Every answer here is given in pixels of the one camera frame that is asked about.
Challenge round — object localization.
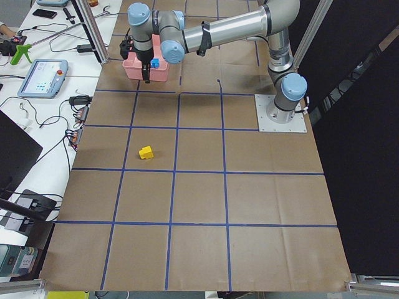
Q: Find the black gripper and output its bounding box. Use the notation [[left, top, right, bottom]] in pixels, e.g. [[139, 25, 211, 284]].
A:
[[134, 47, 153, 83]]

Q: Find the blue toy block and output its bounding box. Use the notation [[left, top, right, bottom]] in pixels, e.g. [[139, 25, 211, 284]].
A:
[[151, 58, 160, 69]]

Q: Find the yellow toy block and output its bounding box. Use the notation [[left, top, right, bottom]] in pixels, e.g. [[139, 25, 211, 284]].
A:
[[138, 146, 154, 159]]

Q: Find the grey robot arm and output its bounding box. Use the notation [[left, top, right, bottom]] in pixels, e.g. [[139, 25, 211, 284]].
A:
[[120, 0, 307, 124]]

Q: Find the pink plastic box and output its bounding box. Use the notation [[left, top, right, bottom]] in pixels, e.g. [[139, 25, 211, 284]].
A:
[[122, 34, 171, 83]]

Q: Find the black power adapter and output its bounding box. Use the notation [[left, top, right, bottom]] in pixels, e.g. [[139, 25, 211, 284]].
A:
[[76, 44, 94, 54]]

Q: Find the teach pendant tablet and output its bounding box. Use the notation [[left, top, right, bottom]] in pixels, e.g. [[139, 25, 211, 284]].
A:
[[17, 59, 69, 98]]

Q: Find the smartphone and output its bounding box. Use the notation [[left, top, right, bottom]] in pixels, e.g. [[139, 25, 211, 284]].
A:
[[32, 9, 57, 19]]

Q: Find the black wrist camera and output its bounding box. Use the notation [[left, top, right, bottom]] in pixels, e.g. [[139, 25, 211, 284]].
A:
[[119, 36, 134, 60]]

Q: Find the aluminium frame post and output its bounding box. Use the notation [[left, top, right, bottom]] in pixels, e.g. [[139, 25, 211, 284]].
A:
[[71, 0, 108, 65]]

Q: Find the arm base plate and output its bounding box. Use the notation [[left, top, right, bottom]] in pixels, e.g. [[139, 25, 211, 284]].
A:
[[254, 94, 307, 133]]

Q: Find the green handled reach grabber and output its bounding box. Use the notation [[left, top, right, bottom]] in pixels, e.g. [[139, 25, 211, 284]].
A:
[[9, 6, 113, 65]]

